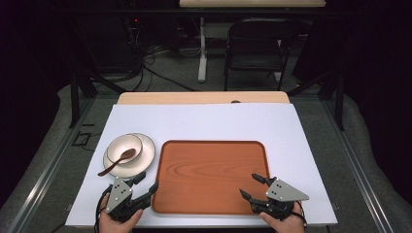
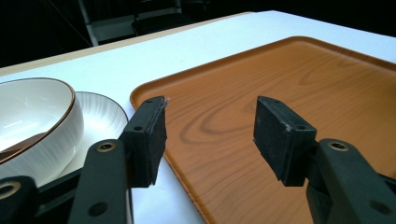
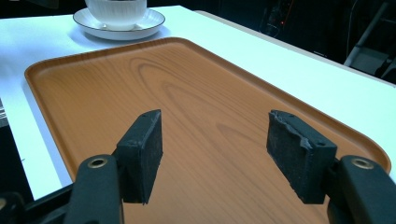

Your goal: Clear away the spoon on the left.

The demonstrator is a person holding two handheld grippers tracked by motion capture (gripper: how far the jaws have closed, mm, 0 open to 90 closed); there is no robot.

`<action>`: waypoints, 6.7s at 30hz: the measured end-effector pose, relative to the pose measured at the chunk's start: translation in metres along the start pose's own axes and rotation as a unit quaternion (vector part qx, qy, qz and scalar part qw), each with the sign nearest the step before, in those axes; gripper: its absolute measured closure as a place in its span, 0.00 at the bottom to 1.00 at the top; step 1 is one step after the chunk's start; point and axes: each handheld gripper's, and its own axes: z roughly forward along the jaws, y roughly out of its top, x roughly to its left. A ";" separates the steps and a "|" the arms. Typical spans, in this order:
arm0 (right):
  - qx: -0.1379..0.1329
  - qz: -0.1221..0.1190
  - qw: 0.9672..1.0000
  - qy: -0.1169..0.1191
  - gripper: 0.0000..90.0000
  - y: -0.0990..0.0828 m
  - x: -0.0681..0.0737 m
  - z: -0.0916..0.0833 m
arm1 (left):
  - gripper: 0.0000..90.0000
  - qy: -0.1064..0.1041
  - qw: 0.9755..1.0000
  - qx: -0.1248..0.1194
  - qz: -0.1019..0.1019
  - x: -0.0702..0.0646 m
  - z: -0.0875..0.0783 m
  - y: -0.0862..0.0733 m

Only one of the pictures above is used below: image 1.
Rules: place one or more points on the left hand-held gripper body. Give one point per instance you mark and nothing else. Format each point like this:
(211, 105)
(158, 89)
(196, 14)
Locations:
(118, 195)

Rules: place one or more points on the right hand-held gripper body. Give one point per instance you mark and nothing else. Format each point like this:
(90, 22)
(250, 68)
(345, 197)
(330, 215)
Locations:
(283, 192)

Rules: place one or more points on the person's left hand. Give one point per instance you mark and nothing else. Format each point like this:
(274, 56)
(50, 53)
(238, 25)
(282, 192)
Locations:
(111, 225)

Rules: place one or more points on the person's right hand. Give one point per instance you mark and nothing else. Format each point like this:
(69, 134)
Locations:
(291, 225)

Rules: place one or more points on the white plate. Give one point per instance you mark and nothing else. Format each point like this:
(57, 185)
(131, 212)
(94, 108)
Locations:
(147, 155)

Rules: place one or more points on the brown wooden spoon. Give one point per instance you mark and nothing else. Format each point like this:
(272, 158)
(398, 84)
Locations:
(116, 161)

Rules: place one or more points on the white bowl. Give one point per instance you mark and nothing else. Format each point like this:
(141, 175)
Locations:
(121, 145)

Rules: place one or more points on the brown wooden tray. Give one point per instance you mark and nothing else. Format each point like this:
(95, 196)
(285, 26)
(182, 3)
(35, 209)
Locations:
(207, 174)

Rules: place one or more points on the white table mat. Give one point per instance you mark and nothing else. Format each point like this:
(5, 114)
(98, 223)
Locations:
(207, 121)

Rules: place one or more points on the light wooden table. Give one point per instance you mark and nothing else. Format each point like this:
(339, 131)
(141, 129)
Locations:
(194, 97)

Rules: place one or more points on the black metal stand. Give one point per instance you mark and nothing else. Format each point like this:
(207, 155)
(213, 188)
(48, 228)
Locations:
(75, 97)
(339, 103)

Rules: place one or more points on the white desk leg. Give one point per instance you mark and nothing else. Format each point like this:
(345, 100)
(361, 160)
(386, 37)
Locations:
(202, 64)

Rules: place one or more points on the black folding chair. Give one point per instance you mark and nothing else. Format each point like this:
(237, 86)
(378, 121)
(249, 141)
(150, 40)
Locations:
(256, 42)

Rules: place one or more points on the dark curtain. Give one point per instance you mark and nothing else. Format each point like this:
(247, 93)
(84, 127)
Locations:
(382, 81)
(26, 81)

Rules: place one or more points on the dark device with red light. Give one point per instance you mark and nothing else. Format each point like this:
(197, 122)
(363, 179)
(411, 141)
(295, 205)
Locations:
(136, 20)

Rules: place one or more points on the black metal crossbar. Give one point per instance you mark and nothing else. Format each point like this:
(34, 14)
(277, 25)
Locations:
(194, 11)

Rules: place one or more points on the grey metal floor rail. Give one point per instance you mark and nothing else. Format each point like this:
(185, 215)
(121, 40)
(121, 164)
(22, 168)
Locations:
(55, 152)
(356, 161)

